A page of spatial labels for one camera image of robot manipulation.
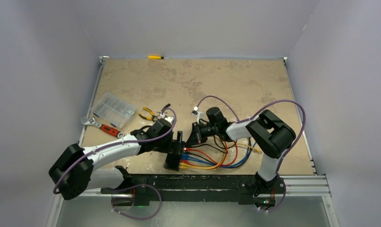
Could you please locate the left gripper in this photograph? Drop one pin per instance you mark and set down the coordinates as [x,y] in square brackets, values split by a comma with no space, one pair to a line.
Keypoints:
[172,147]

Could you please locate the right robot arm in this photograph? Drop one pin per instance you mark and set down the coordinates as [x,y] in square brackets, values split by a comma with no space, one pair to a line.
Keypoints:
[272,135]

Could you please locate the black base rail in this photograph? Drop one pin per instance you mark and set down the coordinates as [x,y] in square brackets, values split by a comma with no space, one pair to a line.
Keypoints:
[242,189]

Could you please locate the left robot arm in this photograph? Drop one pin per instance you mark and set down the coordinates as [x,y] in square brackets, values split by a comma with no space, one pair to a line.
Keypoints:
[76,169]

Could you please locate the aluminium table frame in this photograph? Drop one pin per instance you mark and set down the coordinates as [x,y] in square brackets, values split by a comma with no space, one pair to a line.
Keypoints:
[240,88]

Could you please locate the yellow handled pliers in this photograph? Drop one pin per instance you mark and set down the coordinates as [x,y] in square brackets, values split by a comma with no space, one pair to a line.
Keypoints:
[152,116]

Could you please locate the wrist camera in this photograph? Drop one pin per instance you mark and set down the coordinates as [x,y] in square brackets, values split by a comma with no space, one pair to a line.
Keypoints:
[200,116]
[166,117]

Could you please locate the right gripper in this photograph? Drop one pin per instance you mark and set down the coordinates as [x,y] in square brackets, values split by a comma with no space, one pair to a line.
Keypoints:
[196,136]

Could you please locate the clear plastic parts box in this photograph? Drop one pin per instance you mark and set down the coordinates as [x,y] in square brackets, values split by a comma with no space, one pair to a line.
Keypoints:
[113,109]

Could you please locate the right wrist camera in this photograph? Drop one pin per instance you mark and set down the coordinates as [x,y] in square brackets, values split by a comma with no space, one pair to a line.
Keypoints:
[200,116]

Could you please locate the yellow screwdriver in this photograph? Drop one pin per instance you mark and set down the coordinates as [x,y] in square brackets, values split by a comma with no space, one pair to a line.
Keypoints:
[155,57]

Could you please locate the red handled adjustable wrench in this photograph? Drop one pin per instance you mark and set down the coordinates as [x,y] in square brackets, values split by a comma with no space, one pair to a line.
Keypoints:
[105,128]

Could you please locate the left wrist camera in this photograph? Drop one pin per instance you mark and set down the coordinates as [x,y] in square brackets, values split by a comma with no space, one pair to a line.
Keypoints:
[166,117]

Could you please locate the black network switch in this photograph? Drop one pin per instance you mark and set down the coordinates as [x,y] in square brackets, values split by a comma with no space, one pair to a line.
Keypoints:
[172,162]

